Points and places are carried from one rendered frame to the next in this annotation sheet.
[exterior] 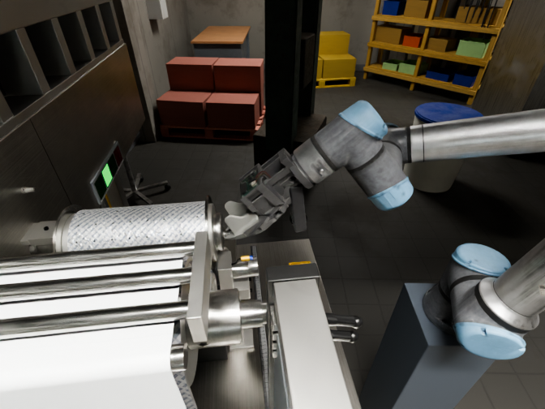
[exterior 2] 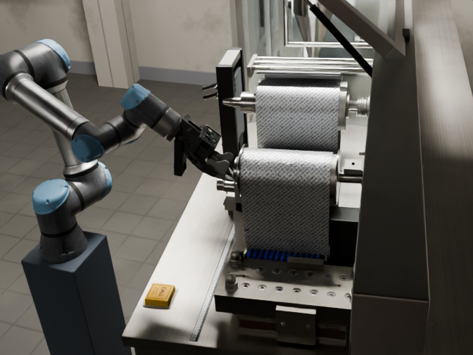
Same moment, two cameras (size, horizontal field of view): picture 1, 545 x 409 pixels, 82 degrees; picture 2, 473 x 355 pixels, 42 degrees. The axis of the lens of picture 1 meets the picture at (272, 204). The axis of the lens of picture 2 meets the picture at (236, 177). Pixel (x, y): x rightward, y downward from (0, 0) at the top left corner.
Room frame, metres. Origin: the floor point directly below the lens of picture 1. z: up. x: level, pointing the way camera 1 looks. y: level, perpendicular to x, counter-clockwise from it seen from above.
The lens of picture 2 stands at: (1.82, 0.64, 2.12)
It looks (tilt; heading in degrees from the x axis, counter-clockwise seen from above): 32 degrees down; 202
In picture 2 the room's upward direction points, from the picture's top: 4 degrees counter-clockwise
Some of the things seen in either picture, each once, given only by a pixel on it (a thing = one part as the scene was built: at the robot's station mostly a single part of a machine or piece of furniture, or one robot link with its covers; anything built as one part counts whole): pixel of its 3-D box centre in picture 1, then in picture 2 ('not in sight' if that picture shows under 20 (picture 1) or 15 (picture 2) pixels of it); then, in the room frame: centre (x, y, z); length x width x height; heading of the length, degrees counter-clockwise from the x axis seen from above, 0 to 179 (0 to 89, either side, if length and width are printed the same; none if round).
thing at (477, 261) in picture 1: (474, 274); (55, 204); (0.51, -0.50, 1.07); 0.13 x 0.12 x 0.14; 161
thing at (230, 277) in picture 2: not in sight; (231, 280); (0.69, 0.15, 1.05); 0.04 x 0.04 x 0.04
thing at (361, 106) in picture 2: not in sight; (359, 106); (0.18, 0.38, 1.33); 0.07 x 0.07 x 0.07; 7
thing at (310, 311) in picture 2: not in sight; (295, 325); (0.71, 0.33, 0.96); 0.10 x 0.03 x 0.11; 97
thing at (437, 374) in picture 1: (409, 384); (90, 344); (0.52, -0.50, 0.45); 0.20 x 0.20 x 0.90; 89
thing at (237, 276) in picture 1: (238, 305); (236, 220); (0.43, 0.08, 1.05); 0.06 x 0.05 x 0.31; 97
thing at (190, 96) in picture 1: (214, 96); not in sight; (3.92, 0.72, 0.37); 1.27 x 0.91 x 0.75; 89
